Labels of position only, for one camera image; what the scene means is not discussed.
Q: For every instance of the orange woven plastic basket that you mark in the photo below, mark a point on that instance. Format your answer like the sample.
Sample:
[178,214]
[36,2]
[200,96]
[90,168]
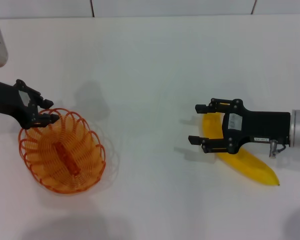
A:
[52,162]

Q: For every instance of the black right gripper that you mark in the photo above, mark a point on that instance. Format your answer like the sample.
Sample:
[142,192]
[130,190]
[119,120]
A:
[262,126]

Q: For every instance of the yellow banana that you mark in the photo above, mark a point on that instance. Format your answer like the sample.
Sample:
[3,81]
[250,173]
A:
[255,167]

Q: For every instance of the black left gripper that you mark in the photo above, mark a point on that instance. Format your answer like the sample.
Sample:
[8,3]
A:
[7,100]

